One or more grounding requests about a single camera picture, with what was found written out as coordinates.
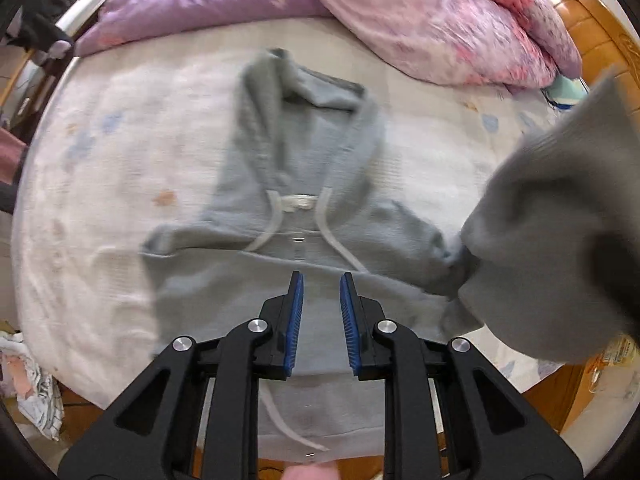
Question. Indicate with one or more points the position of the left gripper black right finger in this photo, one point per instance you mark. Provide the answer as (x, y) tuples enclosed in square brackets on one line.
[(449, 413)]

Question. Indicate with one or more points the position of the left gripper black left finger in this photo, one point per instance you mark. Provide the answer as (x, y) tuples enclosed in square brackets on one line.
[(195, 400)]

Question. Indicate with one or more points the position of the grey hooded sweatshirt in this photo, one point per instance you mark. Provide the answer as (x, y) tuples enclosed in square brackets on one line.
[(546, 259)]

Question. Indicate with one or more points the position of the crumpled newspaper pile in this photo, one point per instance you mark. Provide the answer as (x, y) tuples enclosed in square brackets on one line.
[(36, 392)]

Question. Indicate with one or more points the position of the white patterned bed blanket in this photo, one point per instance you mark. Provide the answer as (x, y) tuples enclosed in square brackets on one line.
[(134, 137)]

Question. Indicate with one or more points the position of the purple pink floral duvet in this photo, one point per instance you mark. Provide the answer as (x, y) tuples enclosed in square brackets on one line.
[(520, 43)]

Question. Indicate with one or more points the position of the wooden headboard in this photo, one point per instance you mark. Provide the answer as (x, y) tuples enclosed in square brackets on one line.
[(605, 46)]

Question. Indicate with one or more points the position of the purple pillow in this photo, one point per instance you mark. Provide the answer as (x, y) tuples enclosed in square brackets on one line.
[(123, 21)]

